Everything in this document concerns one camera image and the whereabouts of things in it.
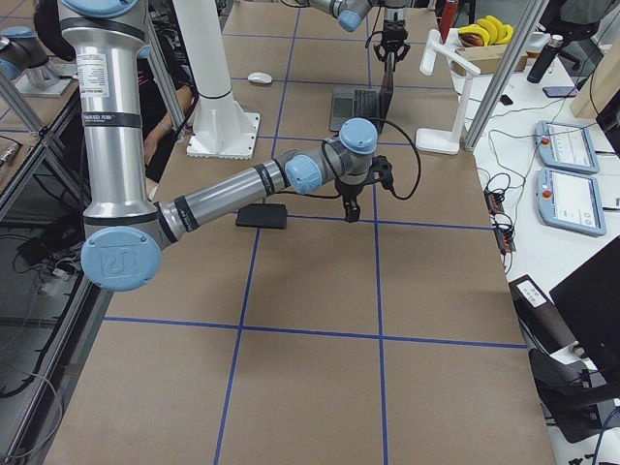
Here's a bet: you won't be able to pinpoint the white desk lamp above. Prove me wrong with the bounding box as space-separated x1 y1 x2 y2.
415 28 482 156

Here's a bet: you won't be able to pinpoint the silver laptop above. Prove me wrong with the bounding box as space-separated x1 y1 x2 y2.
329 58 393 135

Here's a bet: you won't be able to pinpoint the brown cardboard box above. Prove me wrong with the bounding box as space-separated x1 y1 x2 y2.
451 45 528 76

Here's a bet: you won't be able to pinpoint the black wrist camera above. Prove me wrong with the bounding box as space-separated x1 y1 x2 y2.
368 155 394 192

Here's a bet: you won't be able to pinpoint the white computer mouse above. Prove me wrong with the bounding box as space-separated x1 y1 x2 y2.
247 72 273 85

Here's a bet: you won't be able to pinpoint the lower teach pendant tablet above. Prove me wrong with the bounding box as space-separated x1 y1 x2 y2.
536 168 606 236

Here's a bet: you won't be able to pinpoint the seated person in black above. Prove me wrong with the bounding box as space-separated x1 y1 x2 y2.
33 1 193 190

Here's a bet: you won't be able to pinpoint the black mouse pad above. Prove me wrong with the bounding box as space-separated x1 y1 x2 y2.
235 203 288 230

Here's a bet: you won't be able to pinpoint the red cylinder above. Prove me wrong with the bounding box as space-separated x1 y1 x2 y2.
439 0 458 44

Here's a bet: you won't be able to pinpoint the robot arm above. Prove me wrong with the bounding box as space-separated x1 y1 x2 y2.
282 0 415 70
57 1 378 291

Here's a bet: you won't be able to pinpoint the teach pendant tablet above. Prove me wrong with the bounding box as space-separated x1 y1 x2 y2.
536 168 606 236
535 120 600 174

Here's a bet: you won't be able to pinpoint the upper teach pendant tablet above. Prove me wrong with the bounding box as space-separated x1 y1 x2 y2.
535 120 600 174

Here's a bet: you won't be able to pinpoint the black water bottle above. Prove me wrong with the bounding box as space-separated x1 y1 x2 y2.
527 34 564 83

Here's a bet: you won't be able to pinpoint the aluminium frame post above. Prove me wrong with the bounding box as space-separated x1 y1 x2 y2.
463 0 548 152

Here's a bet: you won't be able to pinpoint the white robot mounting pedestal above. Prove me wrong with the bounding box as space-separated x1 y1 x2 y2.
173 0 261 159

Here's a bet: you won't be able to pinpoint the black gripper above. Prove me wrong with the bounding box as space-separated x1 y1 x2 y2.
373 29 411 62
336 182 364 223

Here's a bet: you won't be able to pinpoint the bananas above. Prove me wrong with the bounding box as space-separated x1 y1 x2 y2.
457 15 514 47

